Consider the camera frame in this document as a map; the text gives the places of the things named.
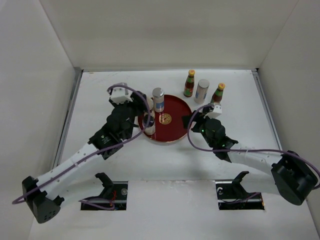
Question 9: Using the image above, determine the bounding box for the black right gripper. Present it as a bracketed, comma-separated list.
[182, 110, 217, 148]

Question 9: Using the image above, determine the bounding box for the tall grinder clear cap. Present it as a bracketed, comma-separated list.
[144, 97, 155, 118]

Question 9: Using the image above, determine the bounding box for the sauce bottle yellow cap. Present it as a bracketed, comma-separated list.
[210, 83, 226, 104]
[183, 69, 196, 98]

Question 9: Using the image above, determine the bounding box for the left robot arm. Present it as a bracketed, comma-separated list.
[21, 91, 150, 224]

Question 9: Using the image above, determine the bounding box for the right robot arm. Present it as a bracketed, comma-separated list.
[181, 111, 320, 206]

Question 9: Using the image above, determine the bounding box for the red round tray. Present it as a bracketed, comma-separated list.
[144, 94, 192, 143]

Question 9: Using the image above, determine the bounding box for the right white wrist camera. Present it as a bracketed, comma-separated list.
[204, 103, 222, 119]

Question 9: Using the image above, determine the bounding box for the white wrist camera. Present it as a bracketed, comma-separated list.
[107, 82, 133, 105]
[204, 103, 222, 119]

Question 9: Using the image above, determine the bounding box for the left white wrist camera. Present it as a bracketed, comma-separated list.
[107, 82, 133, 105]

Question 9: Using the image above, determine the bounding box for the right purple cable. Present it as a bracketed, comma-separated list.
[186, 103, 320, 203]

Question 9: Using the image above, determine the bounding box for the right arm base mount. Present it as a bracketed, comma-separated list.
[215, 171, 265, 211]

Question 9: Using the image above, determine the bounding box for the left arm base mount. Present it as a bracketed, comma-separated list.
[80, 172, 129, 211]

